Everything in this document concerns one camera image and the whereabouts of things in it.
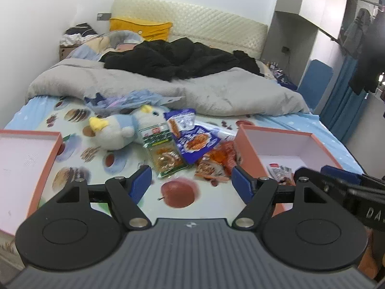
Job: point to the clear orange snack packet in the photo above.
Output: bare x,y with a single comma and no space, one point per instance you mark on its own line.
219,156

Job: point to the grey duvet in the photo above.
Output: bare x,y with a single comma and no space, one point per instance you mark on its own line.
210,90

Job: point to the green snack packet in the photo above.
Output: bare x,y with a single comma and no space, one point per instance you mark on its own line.
159,147

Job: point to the black clothing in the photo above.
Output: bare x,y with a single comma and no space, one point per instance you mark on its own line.
168,57

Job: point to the hanging dark garment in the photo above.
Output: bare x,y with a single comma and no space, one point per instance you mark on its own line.
370,66

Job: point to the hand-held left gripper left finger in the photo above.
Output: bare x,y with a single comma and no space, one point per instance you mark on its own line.
140,183

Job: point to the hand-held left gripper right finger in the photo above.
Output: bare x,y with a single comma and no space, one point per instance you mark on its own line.
242,183

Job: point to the wall socket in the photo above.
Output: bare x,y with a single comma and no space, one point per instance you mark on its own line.
285,49

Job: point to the person's right forearm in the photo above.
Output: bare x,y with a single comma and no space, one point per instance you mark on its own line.
370,256

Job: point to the hanging grey garment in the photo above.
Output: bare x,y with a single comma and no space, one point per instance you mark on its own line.
356,33

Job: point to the blue chair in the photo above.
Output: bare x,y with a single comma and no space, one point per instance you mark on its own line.
315,81

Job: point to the red label snack packet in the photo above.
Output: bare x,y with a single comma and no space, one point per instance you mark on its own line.
279,173

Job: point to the deep pink cardboard box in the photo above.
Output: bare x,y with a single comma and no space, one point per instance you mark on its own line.
279,141

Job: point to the cartoon print pillow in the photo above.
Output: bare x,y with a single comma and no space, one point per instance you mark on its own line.
90,46

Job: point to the food print bedsheet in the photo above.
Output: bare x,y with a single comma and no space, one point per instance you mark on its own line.
75,153

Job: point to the blue white plush toy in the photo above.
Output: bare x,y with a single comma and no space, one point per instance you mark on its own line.
114,132

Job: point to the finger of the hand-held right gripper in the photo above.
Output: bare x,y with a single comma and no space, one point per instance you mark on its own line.
340,173

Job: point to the blue curtain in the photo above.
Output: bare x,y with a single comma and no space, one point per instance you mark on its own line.
343,105

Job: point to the shallow pink cardboard box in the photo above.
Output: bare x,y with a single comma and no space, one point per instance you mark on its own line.
21,168

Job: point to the bedside clutter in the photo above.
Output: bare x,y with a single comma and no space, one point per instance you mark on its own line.
278,72

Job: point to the brown cardboard box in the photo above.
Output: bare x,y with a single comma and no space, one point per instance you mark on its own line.
64,51

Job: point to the white tube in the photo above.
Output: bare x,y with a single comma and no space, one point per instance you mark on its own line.
225,132

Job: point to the clear plastic bag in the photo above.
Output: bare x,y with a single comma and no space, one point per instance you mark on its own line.
120,101

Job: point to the cream quilted headboard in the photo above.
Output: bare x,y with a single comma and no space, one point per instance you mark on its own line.
210,27

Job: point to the blue snack packet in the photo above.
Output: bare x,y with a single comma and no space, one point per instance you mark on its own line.
195,141

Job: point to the yellow pillow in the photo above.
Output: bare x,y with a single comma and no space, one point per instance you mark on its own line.
138,27

